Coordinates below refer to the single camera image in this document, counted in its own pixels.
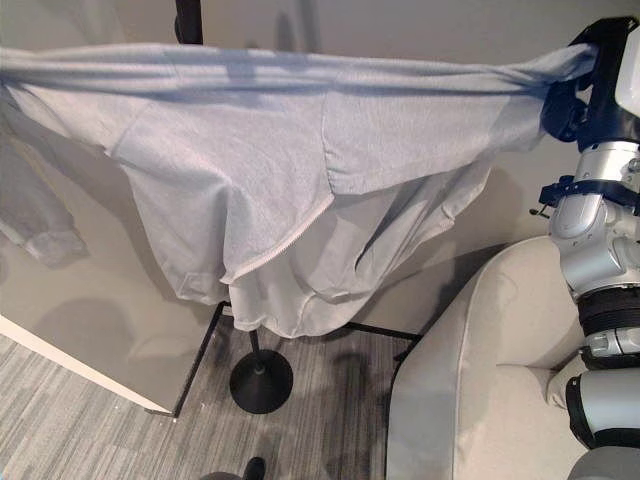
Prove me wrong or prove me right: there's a black clothes rack round base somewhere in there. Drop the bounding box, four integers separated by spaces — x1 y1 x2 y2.
172 0 296 416

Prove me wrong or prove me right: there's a light grey sweatshirt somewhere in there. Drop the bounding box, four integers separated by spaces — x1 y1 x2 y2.
0 42 599 342

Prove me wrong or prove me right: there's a thin black metal frame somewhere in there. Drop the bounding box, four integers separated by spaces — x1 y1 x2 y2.
169 298 427 419

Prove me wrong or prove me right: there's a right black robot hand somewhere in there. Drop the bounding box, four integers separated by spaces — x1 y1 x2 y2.
539 16 640 146

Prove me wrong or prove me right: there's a dark robot foot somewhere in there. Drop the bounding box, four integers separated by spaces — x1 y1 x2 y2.
201 455 268 480

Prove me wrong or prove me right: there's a beige fabric sofa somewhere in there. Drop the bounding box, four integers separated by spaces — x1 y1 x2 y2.
386 233 640 480

